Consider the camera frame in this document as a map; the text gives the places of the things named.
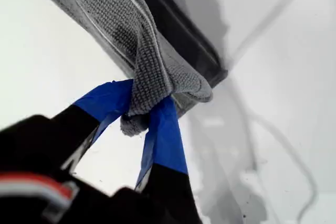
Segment grey striped square towel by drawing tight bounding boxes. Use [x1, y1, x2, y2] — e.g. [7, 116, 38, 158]
[20, 0, 229, 137]

